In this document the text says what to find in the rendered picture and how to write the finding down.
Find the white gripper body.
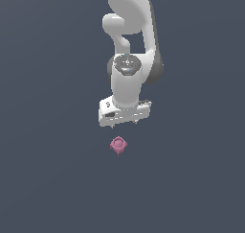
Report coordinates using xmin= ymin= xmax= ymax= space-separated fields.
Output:
xmin=98 ymin=97 xmax=153 ymax=128

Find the small pink object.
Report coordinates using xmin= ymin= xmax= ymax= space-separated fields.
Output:
xmin=109 ymin=135 xmax=128 ymax=157

